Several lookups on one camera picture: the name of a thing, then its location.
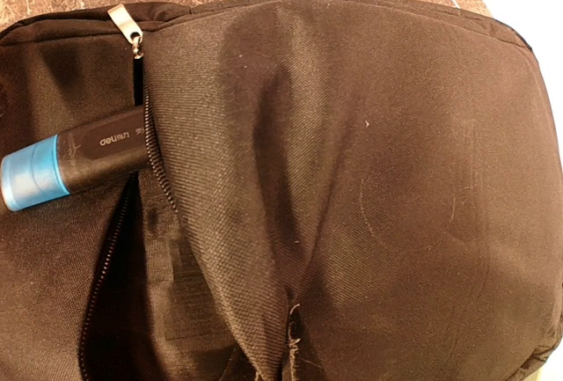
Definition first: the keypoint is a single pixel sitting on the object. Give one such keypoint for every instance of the black blue-capped marker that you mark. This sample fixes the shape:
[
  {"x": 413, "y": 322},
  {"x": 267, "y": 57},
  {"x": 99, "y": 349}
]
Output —
[{"x": 74, "y": 160}]

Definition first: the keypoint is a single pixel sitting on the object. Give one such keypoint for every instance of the black student bag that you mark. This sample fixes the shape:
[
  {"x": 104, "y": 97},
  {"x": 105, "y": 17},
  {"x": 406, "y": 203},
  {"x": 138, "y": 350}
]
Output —
[{"x": 336, "y": 190}]

